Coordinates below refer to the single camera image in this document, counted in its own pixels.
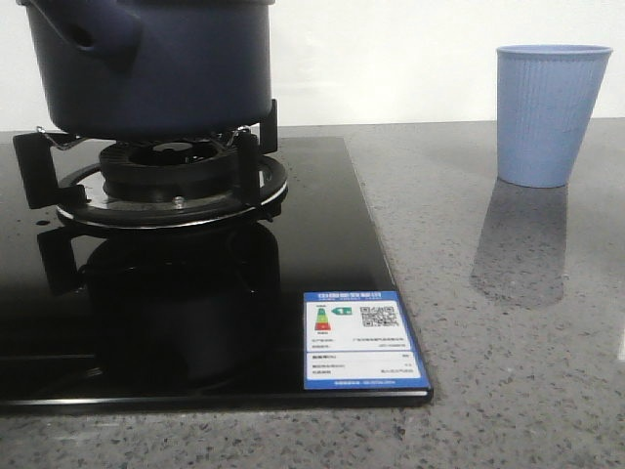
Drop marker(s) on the dark blue pot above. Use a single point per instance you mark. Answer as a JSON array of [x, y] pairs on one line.
[[132, 70]]

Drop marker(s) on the light blue ribbed cup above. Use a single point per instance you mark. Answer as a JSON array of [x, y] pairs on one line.
[[545, 98]]

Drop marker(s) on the blue energy label sticker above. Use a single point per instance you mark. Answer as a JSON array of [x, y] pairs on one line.
[[359, 340]]

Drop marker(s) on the black burner with pot support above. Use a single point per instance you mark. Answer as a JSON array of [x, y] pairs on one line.
[[156, 185]]

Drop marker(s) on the black glass gas stove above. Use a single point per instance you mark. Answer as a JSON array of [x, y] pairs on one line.
[[193, 319]]

